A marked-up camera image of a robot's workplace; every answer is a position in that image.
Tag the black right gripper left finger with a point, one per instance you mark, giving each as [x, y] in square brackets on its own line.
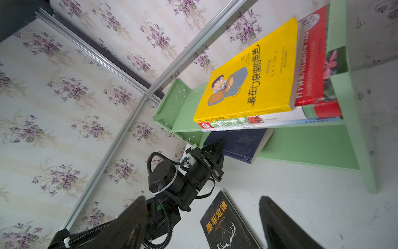
[125, 232]

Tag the black book under blue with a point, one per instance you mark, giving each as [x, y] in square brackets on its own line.
[224, 227]

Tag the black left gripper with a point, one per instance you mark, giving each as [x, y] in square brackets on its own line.
[209, 164]

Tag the aluminium frame top bar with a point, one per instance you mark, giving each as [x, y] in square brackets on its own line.
[221, 17]

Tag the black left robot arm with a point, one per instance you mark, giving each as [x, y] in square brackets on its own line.
[149, 223]

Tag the dark blue book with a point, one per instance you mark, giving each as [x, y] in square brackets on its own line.
[243, 145]

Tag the green wooden bookshelf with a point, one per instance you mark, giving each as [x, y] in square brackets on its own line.
[336, 144]

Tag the yellow book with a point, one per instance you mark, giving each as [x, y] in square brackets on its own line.
[262, 79]

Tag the green red nature book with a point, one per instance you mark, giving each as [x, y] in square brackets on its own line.
[316, 97]

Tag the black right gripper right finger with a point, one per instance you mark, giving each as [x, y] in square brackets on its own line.
[282, 232]

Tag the white blue swirl book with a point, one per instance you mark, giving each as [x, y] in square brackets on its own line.
[257, 122]

